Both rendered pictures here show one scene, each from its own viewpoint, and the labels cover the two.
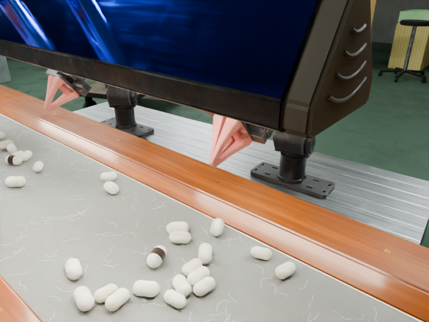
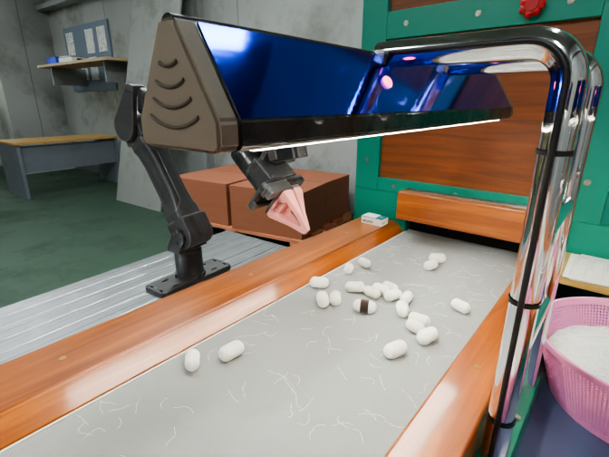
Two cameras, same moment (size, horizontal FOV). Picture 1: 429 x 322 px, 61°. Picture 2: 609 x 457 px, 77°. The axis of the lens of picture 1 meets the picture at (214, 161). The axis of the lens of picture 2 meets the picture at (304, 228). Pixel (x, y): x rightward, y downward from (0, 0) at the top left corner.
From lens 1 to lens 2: 0.81 m
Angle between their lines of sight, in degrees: 82
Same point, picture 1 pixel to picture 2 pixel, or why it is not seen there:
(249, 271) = (364, 277)
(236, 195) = (279, 267)
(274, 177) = (187, 282)
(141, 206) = (272, 329)
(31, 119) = not seen: outside the picture
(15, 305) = (465, 358)
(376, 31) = not seen: outside the picture
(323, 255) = (350, 249)
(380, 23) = not seen: outside the picture
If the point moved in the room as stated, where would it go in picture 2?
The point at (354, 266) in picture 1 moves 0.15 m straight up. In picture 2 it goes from (360, 242) to (362, 178)
